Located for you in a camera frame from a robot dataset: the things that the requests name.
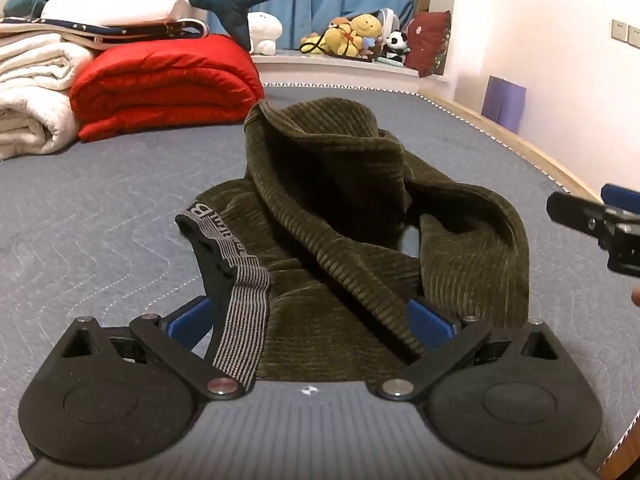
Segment dark red cushion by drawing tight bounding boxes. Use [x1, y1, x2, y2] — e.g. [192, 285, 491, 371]
[403, 10, 453, 79]

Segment yellow plush bear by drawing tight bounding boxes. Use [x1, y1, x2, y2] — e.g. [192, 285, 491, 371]
[350, 13, 386, 44]

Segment red folded quilt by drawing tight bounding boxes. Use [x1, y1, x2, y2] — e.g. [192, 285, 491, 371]
[70, 34, 266, 143]

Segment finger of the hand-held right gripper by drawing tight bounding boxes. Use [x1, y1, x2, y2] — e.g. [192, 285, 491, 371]
[546, 191, 610, 242]
[601, 183, 640, 209]

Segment grey quilted mattress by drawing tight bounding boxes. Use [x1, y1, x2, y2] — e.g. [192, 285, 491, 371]
[0, 82, 640, 480]

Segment white folded blanket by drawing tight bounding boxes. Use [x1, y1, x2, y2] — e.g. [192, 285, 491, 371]
[0, 32, 85, 161]

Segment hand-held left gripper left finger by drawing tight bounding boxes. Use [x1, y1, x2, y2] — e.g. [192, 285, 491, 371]
[60, 296, 248, 402]

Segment navy starred folded blanket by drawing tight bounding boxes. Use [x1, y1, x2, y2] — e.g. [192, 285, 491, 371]
[0, 16, 209, 52]

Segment grey striped plush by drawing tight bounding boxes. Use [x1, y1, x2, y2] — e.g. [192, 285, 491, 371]
[374, 7, 402, 37]

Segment small yellow plush toy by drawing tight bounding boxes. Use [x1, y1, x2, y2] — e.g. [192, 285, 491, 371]
[299, 33, 329, 56]

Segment white window ledge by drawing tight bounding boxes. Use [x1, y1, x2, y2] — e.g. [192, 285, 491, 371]
[251, 49, 451, 95]

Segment wooden bed frame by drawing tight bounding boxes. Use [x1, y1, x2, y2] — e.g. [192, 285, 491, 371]
[419, 87, 610, 202]

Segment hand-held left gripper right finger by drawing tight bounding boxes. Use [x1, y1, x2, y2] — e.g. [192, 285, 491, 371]
[367, 298, 569, 402]

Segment white plush toy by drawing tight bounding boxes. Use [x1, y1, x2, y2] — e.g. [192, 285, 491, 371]
[247, 11, 284, 56]

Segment yellow plush dog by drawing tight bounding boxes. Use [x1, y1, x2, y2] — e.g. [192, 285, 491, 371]
[324, 17, 364, 59]

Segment white folded pillow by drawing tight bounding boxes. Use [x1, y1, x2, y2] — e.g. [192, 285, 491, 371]
[41, 0, 194, 27]

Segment panda plush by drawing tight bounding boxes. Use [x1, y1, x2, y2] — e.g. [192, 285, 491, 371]
[384, 30, 412, 64]

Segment olive corduroy pants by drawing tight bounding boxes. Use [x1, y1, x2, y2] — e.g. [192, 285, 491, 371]
[175, 97, 531, 383]

